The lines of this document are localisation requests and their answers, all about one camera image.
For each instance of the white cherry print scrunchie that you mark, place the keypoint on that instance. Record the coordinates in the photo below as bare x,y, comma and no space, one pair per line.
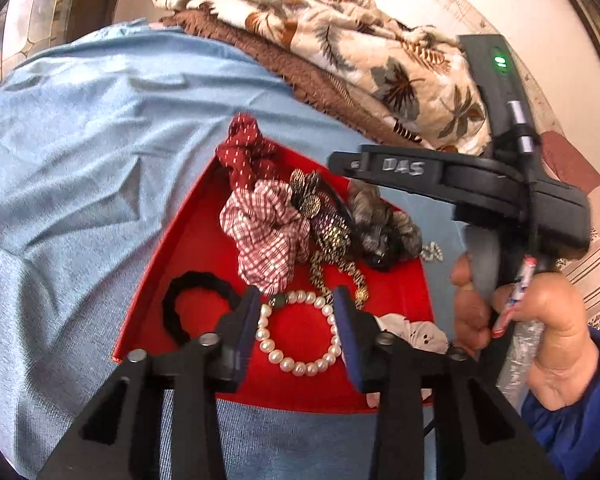
420,335

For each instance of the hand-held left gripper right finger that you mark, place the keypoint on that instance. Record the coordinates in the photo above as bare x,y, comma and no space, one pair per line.
347,330

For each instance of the brown fuzzy blanket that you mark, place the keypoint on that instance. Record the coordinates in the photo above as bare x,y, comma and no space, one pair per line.
290,70

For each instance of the light blue cloth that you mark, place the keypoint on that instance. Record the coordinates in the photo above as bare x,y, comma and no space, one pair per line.
80,160

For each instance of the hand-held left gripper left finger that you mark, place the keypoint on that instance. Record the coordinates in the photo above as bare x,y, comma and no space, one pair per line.
247,320

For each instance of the red polka dot scrunchie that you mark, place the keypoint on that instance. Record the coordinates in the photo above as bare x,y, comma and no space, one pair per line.
240,152

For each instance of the red tray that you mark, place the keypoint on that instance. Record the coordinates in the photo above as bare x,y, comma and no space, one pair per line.
195,250

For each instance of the brown organza scrunchie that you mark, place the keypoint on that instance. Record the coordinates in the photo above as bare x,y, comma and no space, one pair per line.
380,220

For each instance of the floral leaf quilt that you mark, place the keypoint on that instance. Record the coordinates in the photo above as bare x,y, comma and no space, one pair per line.
330,25

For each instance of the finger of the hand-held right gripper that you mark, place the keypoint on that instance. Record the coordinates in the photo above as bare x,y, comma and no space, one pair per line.
380,166

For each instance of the red white plaid scrunchie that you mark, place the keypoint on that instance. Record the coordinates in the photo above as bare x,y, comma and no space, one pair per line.
265,240

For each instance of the person's right forearm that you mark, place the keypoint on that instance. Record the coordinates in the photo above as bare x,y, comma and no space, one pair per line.
580,430

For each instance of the person's right hand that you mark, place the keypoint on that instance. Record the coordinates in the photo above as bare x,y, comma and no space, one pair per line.
555,320

